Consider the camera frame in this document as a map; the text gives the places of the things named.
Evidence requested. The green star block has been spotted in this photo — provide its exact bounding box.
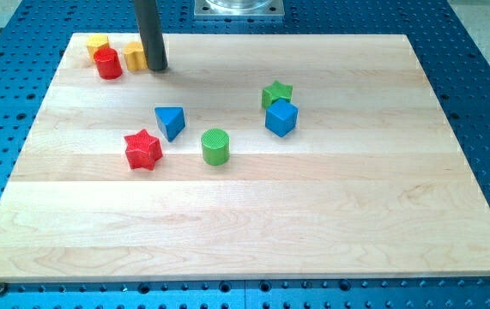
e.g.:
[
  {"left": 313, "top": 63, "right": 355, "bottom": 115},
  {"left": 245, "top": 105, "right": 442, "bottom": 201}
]
[{"left": 261, "top": 81, "right": 293, "bottom": 109}]

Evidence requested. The red star block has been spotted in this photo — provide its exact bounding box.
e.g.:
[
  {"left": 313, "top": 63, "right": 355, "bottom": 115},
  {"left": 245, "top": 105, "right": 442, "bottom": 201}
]
[{"left": 124, "top": 129, "right": 163, "bottom": 171}]

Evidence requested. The light wooden board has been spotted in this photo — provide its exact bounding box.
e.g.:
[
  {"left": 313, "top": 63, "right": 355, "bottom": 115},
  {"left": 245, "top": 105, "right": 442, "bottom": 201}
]
[{"left": 0, "top": 33, "right": 490, "bottom": 282}]

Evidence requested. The green cylinder block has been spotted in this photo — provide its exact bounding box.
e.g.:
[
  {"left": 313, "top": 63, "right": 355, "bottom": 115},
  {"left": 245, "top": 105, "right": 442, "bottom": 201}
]
[{"left": 201, "top": 128, "right": 230, "bottom": 166}]

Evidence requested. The blue cube block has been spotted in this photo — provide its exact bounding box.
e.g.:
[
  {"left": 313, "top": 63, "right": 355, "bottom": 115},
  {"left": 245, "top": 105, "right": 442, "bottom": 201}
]
[{"left": 265, "top": 99, "right": 299, "bottom": 137}]

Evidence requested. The blue triangle block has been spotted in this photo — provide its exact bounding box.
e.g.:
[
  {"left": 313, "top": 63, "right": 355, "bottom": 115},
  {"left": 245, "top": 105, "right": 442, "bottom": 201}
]
[{"left": 154, "top": 106, "right": 185, "bottom": 142}]

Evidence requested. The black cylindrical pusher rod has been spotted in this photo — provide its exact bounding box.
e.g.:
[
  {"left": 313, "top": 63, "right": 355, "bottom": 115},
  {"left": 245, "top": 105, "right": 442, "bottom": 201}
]
[{"left": 133, "top": 0, "right": 168, "bottom": 72}]

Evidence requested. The yellow heart block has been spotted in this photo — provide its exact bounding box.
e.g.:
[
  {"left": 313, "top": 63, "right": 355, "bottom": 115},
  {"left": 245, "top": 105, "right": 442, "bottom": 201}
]
[{"left": 123, "top": 41, "right": 148, "bottom": 71}]

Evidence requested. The red cylinder block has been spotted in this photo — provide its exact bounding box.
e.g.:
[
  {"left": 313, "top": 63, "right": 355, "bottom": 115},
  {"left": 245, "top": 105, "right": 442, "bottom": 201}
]
[{"left": 94, "top": 47, "right": 123, "bottom": 80}]

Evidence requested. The yellow hexagon block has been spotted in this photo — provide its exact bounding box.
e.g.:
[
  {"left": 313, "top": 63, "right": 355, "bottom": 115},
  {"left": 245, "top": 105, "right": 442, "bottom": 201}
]
[{"left": 86, "top": 33, "right": 110, "bottom": 61}]

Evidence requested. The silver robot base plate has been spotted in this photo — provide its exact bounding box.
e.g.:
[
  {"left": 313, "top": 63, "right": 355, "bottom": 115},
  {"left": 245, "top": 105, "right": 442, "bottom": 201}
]
[{"left": 194, "top": 0, "right": 285, "bottom": 18}]

